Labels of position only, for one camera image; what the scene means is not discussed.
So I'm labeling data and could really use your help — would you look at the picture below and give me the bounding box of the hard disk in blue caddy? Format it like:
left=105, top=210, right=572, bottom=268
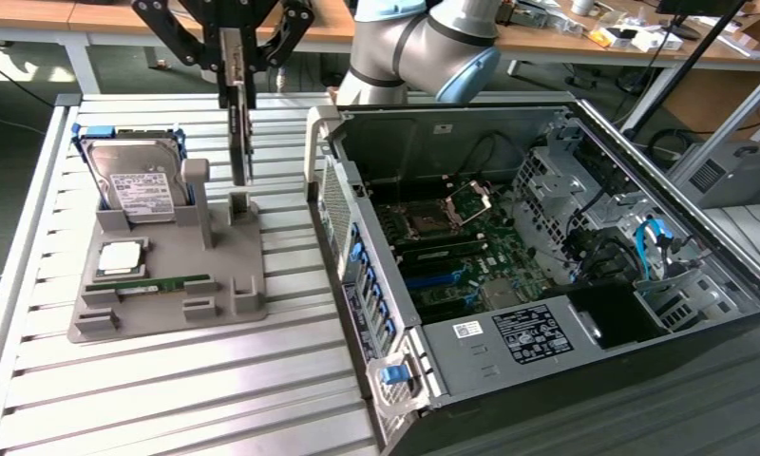
left=70, top=123, right=190, bottom=225

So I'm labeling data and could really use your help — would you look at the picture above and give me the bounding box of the wooden desk white frame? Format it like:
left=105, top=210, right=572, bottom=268
left=497, top=0, right=760, bottom=139
left=0, top=0, right=356, bottom=94

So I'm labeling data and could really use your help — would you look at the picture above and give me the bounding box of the black cable bundle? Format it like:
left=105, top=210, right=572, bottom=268
left=560, top=222, right=646, bottom=289

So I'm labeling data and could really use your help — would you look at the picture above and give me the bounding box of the blue expansion slot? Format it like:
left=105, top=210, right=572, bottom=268
left=404, top=268, right=468, bottom=290

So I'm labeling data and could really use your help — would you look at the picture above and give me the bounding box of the grey plastic parts rack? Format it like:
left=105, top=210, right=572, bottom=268
left=66, top=158, right=270, bottom=344

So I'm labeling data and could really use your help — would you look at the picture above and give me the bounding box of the grey power supply with labels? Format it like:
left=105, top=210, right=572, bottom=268
left=417, top=294, right=606, bottom=399

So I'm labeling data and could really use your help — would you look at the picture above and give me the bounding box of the CPU socket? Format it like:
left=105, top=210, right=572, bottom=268
left=404, top=201, right=468, bottom=237

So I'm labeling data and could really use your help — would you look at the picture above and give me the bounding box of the black monitor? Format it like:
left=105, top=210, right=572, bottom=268
left=654, top=0, right=747, bottom=42

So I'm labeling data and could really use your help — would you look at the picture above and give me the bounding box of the grey computer tower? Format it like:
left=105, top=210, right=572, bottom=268
left=668, top=138, right=760, bottom=210

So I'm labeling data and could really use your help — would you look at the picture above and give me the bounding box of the graphics card with black fan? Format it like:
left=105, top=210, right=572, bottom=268
left=217, top=27, right=255, bottom=187

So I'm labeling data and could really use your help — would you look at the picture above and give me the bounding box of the silver CPU chip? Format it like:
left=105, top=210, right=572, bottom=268
left=95, top=240, right=150, bottom=276

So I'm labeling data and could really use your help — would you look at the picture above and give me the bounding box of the white packaging box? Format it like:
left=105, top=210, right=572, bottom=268
left=629, top=32, right=684, bottom=52

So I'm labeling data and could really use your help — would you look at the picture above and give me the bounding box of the green motherboard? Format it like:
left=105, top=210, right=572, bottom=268
left=369, top=180, right=569, bottom=319

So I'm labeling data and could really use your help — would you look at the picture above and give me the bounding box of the silver chipset heatsink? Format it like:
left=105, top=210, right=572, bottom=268
left=478, top=278, right=525, bottom=309

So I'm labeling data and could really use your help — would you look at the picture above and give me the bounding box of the blue SATA wire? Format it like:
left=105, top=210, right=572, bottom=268
left=632, top=214, right=673, bottom=282

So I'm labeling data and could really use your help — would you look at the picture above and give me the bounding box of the open grey PC case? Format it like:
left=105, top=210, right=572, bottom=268
left=302, top=92, right=760, bottom=456

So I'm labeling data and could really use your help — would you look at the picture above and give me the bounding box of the black stand pole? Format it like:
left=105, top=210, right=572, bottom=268
left=620, top=0, right=755, bottom=139

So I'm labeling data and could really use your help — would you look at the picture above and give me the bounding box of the silver perforated disk bay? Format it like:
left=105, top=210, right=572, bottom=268
left=510, top=142, right=628, bottom=253

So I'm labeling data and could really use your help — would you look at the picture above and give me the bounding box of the grey metal device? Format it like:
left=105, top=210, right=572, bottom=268
left=505, top=0, right=570, bottom=29

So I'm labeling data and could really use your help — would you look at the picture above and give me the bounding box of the aluminium profile frame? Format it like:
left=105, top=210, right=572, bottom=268
left=662, top=79, right=760, bottom=180

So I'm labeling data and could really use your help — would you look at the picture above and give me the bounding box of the green RAM stick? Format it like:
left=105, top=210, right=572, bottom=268
left=86, top=274, right=211, bottom=294

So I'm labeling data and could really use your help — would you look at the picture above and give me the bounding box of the metal socket cover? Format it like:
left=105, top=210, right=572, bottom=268
left=445, top=179, right=494, bottom=227

